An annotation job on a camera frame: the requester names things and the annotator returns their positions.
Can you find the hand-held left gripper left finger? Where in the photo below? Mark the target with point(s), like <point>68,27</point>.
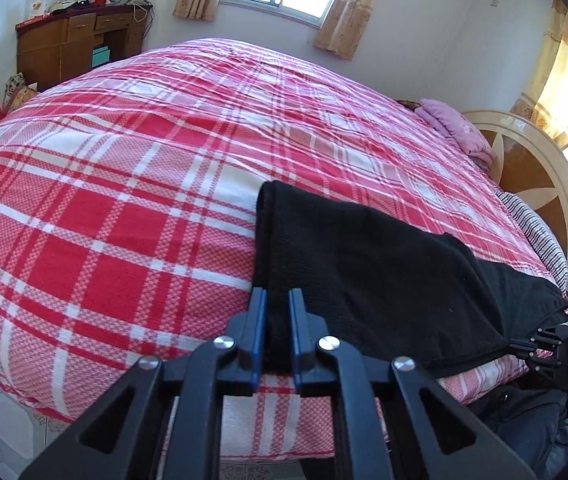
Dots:
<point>260,320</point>

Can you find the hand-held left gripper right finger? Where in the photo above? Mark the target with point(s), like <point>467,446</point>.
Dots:
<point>296,320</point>

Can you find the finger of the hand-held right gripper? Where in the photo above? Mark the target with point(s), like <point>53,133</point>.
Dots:
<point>554,335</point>
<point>526,347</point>

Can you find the black pants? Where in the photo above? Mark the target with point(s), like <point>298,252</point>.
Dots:
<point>364,270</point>

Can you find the person's dark clothing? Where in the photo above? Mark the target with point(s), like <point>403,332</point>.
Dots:
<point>529,420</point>

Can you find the striped pillow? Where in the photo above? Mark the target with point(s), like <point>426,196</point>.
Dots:
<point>534,230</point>

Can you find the cream and wood headboard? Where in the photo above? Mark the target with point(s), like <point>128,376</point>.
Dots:
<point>529,170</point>

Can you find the red plaid bed sheet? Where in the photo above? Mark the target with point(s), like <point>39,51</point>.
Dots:
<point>113,185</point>

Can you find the pink folded quilt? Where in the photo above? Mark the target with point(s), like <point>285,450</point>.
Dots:
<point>451,125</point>

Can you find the yellow curtain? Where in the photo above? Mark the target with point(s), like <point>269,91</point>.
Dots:
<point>564,75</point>

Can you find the teal box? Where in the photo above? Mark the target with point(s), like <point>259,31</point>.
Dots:
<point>100,56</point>

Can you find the patterned fabric bag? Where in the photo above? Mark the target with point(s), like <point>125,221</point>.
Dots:
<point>18,92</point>

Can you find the brown wooden desk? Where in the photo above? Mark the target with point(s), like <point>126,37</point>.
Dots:
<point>43,45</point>

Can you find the white printed card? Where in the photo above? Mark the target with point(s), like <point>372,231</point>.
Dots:
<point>37,4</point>

